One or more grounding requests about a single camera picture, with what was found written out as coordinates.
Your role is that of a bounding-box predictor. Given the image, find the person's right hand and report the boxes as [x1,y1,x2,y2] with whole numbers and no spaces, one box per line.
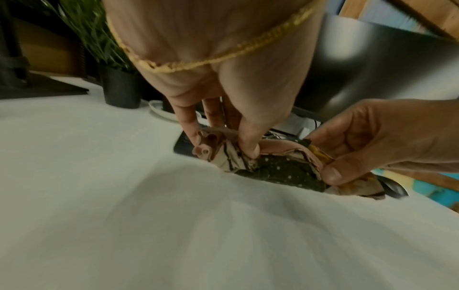
[305,98,459,186]

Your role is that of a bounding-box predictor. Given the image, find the person's left hand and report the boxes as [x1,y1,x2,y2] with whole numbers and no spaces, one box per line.
[102,0,327,159]

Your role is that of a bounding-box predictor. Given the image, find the black computer mouse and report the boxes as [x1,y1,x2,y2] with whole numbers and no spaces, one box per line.
[376,172,410,199]

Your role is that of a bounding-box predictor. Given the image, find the black keyboard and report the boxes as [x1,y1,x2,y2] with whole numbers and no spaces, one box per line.
[173,129,313,159]

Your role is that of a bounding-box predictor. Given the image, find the patterned round saucer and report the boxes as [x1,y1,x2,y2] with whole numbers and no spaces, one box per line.
[148,99,209,125]

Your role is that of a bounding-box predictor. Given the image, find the yellow and green cleaning cloth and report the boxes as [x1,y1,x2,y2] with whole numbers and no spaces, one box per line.
[191,126,387,201]

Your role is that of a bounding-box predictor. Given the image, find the bushy green plant grey pot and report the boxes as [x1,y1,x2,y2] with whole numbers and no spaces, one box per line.
[46,0,142,110]

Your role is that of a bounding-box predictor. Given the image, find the black monitor with red-striped stand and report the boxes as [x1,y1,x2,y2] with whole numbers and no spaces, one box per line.
[293,12,459,123]

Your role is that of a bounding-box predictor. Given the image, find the brown cardboard box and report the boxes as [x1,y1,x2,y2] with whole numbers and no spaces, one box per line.
[14,17,85,79]

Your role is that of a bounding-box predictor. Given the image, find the black monitor with white label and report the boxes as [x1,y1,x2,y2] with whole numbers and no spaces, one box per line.
[0,0,90,100]

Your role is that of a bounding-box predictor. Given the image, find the gold bracelet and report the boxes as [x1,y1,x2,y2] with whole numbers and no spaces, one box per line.
[106,0,320,75]

